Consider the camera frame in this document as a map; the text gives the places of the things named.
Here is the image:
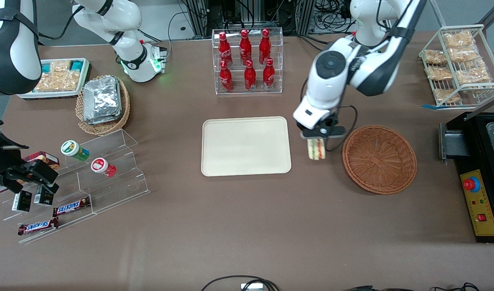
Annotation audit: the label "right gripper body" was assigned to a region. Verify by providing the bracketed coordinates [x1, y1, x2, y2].
[0, 120, 29, 175]

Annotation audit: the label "triangle sandwich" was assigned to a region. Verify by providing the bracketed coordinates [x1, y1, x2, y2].
[306, 137, 326, 161]

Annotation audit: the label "round brown wicker basket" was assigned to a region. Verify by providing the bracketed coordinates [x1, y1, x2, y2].
[342, 124, 418, 195]

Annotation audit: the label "beige plastic tray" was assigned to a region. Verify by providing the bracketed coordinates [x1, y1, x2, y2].
[201, 116, 292, 177]

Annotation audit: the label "oval light wicker basket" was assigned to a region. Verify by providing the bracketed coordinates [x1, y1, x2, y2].
[76, 74, 131, 136]

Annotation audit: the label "brown chocolate box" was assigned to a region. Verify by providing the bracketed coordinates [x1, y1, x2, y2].
[23, 150, 61, 171]

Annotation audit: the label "small black box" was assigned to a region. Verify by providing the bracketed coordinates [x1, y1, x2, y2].
[34, 185, 55, 207]
[11, 190, 33, 213]

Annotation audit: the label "green can with white lid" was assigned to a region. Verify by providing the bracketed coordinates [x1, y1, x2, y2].
[61, 140, 90, 162]

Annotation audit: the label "Snickers chocolate bar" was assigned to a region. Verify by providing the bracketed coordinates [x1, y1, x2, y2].
[53, 196, 91, 217]
[17, 217, 60, 236]

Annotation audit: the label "red cola bottle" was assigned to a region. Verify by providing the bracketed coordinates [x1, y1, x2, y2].
[239, 29, 252, 66]
[259, 28, 272, 65]
[263, 58, 276, 91]
[244, 60, 257, 92]
[219, 61, 234, 93]
[218, 32, 233, 67]

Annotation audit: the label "red can with white lid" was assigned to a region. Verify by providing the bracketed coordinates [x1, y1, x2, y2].
[90, 158, 118, 178]

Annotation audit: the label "clear acrylic bottle rack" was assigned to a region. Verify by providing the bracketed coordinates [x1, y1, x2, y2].
[212, 27, 284, 96]

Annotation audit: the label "clear acrylic stepped stand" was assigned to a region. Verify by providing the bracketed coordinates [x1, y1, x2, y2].
[2, 129, 151, 245]

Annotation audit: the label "white plastic bin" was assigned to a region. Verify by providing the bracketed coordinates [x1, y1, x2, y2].
[17, 58, 91, 100]

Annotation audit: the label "silver foil pack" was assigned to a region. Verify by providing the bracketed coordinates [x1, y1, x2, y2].
[83, 76, 122, 120]
[85, 111, 123, 125]

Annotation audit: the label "clear cracker bag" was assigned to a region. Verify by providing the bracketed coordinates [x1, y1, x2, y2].
[51, 60, 72, 74]
[57, 71, 81, 92]
[34, 72, 60, 93]

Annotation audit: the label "brown table cover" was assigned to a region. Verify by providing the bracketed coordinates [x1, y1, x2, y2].
[0, 32, 494, 291]

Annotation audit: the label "metal equipment rack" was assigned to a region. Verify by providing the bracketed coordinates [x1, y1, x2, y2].
[184, 0, 317, 39]

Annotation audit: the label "red emergency stop button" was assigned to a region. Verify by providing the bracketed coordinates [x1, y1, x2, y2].
[462, 176, 481, 194]

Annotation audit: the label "black control machine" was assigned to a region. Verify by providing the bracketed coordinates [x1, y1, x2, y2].
[439, 111, 494, 244]

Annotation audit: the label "grey aluminium profile bar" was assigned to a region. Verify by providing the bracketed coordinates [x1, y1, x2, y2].
[464, 91, 494, 121]

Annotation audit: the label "yellow control panel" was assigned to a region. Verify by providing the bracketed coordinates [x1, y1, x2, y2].
[460, 169, 494, 237]

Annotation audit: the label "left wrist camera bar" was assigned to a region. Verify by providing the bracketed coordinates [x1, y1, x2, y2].
[301, 125, 347, 141]

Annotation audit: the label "black left wrist camera cable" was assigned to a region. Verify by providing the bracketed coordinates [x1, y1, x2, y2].
[327, 104, 359, 153]

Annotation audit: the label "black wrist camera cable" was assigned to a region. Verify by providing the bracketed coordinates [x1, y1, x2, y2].
[38, 5, 86, 41]
[327, 104, 359, 153]

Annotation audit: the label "black arm base cables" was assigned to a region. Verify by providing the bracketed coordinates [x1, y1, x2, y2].
[294, 33, 332, 51]

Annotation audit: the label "tangled black cables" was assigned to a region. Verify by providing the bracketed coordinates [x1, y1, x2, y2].
[311, 0, 355, 35]

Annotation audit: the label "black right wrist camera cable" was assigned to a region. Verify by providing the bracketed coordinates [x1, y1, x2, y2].
[38, 5, 86, 41]

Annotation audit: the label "black looped cable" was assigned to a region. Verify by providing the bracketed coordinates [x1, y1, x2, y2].
[240, 278, 272, 291]

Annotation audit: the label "black cable at table edge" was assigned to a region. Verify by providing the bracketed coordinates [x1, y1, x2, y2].
[444, 282, 480, 291]
[343, 285, 393, 291]

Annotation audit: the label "long black hub cable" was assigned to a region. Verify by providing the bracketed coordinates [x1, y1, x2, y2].
[200, 274, 281, 291]

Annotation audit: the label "white wire rack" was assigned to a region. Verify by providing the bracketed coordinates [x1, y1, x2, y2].
[418, 24, 494, 109]

